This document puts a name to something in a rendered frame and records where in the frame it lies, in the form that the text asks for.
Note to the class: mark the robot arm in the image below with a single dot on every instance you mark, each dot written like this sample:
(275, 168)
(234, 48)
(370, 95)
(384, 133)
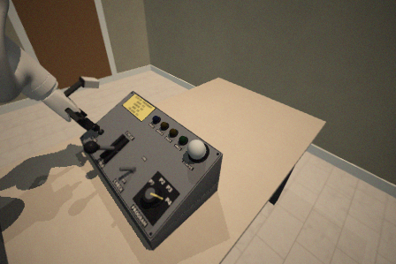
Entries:
(21, 71)

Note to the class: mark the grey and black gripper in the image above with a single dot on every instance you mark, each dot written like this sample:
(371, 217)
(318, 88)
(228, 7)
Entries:
(65, 107)

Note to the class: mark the grey control console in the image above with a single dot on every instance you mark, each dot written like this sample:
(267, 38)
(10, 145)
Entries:
(179, 169)

